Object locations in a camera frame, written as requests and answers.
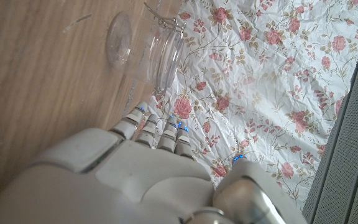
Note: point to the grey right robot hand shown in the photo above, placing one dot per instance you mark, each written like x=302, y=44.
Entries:
x=135, y=186

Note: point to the floral backdrop cloth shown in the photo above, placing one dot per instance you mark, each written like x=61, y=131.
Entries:
x=259, y=77

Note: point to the clear glass jar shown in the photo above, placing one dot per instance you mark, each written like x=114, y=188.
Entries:
x=154, y=49

